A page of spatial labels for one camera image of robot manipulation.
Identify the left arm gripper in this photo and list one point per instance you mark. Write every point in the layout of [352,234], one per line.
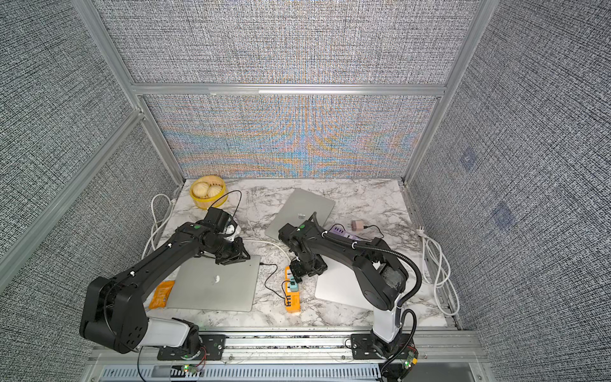
[239,255]

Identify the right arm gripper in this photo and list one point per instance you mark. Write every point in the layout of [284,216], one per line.
[318,267]

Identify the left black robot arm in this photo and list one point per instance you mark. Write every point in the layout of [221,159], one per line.
[114,315]

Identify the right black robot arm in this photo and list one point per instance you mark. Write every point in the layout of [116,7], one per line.
[386,278]

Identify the silver laptop front right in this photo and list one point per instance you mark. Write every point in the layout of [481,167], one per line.
[338,284]

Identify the silver laptop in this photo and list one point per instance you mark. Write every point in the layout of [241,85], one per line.
[338,284]
[299,207]
[201,284]

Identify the silver laptop front left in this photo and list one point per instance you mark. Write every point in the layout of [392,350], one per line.
[201,284]

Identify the silver laptop at back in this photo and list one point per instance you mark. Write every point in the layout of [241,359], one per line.
[299,207]

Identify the orange power strip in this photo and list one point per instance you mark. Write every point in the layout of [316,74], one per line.
[292,300]

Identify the purple power strip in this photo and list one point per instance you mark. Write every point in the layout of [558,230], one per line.
[343,233]

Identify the right steamed bun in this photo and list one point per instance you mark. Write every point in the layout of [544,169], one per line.
[213,191]

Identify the steamed bun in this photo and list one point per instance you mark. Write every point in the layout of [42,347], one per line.
[213,191]
[200,190]

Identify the yellow wooden steamer basket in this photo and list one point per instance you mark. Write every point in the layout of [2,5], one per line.
[217,201]

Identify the left steamed bun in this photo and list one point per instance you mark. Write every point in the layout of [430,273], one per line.
[200,190]

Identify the orange snack packet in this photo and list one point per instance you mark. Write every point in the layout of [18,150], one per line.
[161,295]

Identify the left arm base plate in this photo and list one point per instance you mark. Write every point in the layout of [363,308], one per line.
[209,347]

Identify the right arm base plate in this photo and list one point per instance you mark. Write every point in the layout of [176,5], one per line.
[370,344]

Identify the aluminium front rail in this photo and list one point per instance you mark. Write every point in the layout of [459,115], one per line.
[302,354]

